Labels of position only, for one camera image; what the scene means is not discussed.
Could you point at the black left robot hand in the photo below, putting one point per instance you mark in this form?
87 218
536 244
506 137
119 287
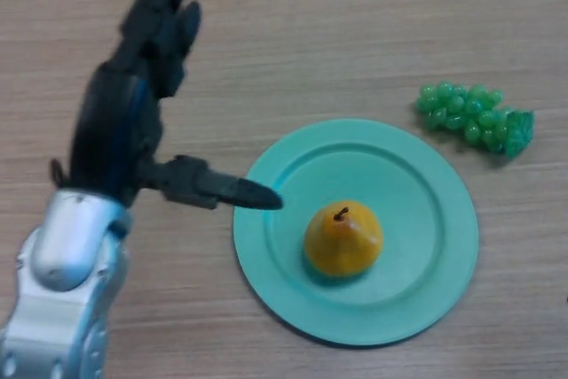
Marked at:
115 121

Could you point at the yellow pear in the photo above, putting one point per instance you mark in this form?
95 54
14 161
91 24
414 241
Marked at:
344 246

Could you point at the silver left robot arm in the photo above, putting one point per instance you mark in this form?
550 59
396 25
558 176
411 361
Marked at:
62 290

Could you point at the green round plate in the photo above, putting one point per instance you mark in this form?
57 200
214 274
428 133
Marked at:
421 237

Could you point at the green grape bunch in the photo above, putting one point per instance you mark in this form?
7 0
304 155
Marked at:
479 119

